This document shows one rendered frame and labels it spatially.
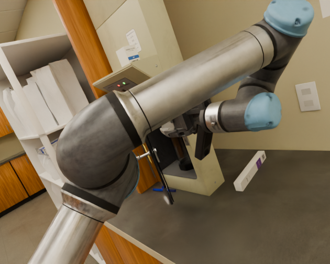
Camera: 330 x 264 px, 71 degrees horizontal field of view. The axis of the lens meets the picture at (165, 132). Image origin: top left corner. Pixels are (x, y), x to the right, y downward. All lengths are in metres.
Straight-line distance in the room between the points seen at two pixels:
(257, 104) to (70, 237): 0.41
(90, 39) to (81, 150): 0.85
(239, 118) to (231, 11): 0.71
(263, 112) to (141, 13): 0.54
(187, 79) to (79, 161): 0.20
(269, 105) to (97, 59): 0.82
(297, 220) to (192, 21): 0.95
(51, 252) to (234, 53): 0.43
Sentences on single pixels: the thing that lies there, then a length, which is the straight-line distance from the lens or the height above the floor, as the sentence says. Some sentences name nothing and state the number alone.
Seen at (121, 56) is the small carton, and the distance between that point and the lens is 0.84.
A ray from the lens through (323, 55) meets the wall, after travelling 1.02.
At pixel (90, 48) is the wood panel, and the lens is 1.13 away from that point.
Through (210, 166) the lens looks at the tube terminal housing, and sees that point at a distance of 0.95.
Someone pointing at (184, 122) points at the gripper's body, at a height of 1.31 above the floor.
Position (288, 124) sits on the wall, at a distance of 1.15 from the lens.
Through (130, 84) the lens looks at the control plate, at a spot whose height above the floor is 1.45.
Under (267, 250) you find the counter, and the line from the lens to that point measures 0.71.
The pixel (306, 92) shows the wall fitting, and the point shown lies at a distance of 1.07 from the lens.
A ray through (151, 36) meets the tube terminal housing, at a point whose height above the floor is 1.57.
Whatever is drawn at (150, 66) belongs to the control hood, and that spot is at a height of 1.48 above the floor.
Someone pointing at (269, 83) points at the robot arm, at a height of 1.35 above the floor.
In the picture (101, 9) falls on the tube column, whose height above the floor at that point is 1.75.
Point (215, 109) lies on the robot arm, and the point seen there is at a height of 1.33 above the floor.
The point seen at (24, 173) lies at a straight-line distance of 5.71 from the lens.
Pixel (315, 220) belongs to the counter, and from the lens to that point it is 0.78.
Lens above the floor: 1.44
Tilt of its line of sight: 13 degrees down
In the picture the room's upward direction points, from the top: 21 degrees counter-clockwise
